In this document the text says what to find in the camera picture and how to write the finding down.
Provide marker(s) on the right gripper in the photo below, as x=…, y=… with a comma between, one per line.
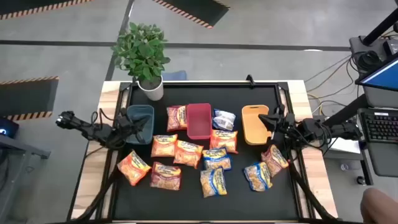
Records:
x=286, y=123

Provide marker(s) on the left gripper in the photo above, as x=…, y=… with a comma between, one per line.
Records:
x=126, y=123

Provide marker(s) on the orange Maruchan noodle pack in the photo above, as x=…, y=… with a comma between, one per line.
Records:
x=224, y=141
x=187, y=154
x=163, y=145
x=133, y=168

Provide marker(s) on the dark red Maruchan noodle pack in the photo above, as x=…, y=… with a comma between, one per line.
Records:
x=165, y=176
x=274, y=160
x=176, y=118

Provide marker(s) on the blue Maruchan noodle pack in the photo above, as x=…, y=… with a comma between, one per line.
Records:
x=257, y=176
x=216, y=159
x=224, y=120
x=213, y=183

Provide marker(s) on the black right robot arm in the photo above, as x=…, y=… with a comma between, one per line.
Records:
x=342, y=129

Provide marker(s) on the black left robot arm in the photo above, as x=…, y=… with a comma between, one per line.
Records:
x=77, y=123

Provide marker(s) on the teal plastic bin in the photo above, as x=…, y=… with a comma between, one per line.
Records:
x=140, y=109

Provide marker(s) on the orange plastic bin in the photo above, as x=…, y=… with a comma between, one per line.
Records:
x=252, y=127

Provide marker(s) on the black clamp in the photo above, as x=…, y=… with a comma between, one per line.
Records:
x=249, y=80

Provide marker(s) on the red plastic bin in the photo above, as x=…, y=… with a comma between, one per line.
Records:
x=199, y=121

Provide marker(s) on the blue chair seat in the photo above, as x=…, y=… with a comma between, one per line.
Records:
x=174, y=75

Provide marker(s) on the potted plant with white pot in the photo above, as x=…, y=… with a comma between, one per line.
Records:
x=141, y=53

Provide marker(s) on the white paper sheet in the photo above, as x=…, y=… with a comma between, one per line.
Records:
x=345, y=144

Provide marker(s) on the black diagonal pole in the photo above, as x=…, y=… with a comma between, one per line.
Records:
x=348, y=109

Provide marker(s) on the black table mat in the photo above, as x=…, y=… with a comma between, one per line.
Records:
x=186, y=211

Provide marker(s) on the black caster wheel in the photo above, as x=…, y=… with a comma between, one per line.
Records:
x=361, y=180

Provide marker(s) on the black keyboard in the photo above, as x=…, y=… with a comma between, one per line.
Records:
x=379, y=126

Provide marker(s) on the grey desk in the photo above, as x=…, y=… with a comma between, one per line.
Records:
x=28, y=149

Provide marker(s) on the grey stand base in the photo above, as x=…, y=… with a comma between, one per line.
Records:
x=357, y=46

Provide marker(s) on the black hazard-striped floor mat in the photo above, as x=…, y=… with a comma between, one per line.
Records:
x=31, y=4
x=25, y=98
x=199, y=9

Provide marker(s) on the grey computer cart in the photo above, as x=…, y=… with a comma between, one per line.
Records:
x=385, y=158

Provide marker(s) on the black device with blue light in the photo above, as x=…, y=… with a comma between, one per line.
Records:
x=9, y=127

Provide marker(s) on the person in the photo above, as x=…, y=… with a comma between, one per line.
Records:
x=379, y=207

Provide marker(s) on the black stand pole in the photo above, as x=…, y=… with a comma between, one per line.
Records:
x=381, y=28

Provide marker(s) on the black aluminium rig frame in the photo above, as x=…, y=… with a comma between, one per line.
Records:
x=125, y=87

